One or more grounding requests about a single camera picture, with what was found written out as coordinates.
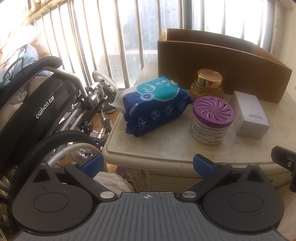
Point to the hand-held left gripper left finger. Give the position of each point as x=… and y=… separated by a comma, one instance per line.
x=92, y=163

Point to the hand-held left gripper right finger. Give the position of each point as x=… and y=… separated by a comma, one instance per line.
x=204, y=166

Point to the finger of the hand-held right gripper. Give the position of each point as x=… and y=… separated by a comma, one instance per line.
x=283, y=157

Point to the purple lid air freshener jar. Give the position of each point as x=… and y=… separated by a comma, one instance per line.
x=211, y=120

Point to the small white box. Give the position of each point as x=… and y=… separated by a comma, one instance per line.
x=250, y=115

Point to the blue wet wipes pack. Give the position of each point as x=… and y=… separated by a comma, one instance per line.
x=152, y=104

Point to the gold lid amber glass jar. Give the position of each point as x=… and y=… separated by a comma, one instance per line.
x=208, y=83

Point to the brown cardboard box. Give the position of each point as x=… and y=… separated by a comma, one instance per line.
x=222, y=64

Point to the white fluffy cloth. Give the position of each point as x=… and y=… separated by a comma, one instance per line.
x=110, y=183

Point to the cream plastic cabinet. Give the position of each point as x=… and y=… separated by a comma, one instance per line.
x=180, y=153

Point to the folded black wheelchair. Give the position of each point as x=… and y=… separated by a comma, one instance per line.
x=46, y=120

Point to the metal window bars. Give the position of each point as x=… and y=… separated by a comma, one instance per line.
x=129, y=39

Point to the pile of bedding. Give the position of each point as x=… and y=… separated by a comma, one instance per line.
x=18, y=55

